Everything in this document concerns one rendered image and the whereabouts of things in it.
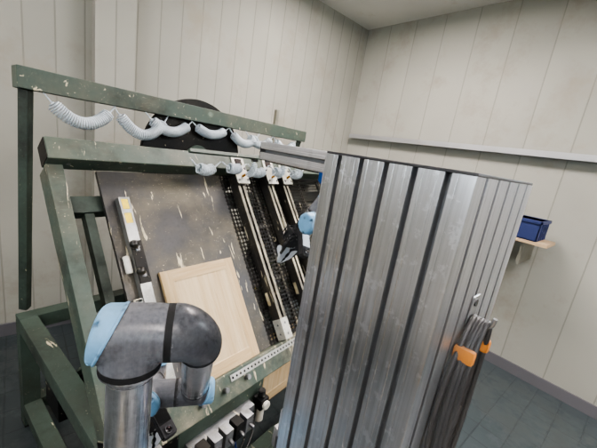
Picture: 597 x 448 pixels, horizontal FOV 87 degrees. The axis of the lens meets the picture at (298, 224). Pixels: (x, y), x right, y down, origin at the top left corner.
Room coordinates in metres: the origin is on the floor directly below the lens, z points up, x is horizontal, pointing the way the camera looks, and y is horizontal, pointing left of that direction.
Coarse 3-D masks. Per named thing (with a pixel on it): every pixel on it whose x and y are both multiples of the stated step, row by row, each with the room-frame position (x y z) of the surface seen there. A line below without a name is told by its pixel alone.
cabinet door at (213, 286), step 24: (216, 264) 1.65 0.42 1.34; (168, 288) 1.39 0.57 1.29; (192, 288) 1.47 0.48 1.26; (216, 288) 1.57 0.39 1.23; (240, 288) 1.68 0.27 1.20; (216, 312) 1.50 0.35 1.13; (240, 312) 1.60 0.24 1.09; (240, 336) 1.52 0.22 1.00; (216, 360) 1.36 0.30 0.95; (240, 360) 1.45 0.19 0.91
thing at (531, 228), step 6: (522, 216) 3.23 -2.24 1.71; (528, 216) 3.20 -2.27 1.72; (522, 222) 2.94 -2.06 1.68; (528, 222) 2.91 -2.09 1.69; (534, 222) 2.87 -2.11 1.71; (540, 222) 2.84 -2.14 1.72; (546, 222) 2.91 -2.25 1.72; (522, 228) 2.93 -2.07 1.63; (528, 228) 2.90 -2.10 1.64; (534, 228) 2.87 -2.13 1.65; (540, 228) 2.84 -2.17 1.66; (546, 228) 3.01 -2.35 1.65; (522, 234) 2.92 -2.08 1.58; (528, 234) 2.89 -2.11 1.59; (534, 234) 2.86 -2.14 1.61; (540, 234) 2.87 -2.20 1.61; (534, 240) 2.84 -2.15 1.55; (540, 240) 2.96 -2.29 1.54
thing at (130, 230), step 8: (120, 200) 1.43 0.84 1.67; (128, 200) 1.46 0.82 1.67; (120, 208) 1.41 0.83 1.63; (120, 216) 1.41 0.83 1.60; (128, 224) 1.39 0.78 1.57; (128, 232) 1.37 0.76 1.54; (136, 232) 1.40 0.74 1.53; (128, 240) 1.36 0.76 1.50; (128, 248) 1.36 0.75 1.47; (136, 280) 1.31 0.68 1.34; (144, 288) 1.29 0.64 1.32; (152, 288) 1.31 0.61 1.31; (144, 296) 1.27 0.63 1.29; (152, 296) 1.29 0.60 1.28; (168, 368) 1.18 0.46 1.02; (168, 376) 1.16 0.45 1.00
